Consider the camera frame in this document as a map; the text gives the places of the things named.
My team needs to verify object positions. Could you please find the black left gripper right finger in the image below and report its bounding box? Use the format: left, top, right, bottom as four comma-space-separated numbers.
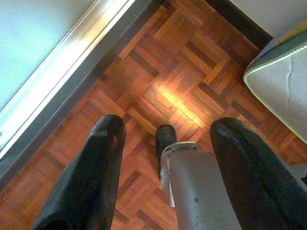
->
210, 117, 307, 230

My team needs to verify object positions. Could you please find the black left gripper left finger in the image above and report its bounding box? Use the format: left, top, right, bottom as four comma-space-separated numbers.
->
31, 114, 127, 230

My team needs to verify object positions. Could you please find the silver robot left leg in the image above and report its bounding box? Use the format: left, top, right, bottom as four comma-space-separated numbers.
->
160, 141, 242, 230

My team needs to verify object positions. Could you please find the white quilted mattress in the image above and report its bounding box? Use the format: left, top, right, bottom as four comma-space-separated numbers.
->
243, 31, 307, 146

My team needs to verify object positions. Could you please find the aluminium sliding door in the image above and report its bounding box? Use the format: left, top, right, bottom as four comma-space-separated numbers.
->
0, 0, 166, 192

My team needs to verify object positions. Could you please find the black skirting board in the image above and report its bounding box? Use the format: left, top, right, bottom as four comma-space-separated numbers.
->
206, 0, 274, 51

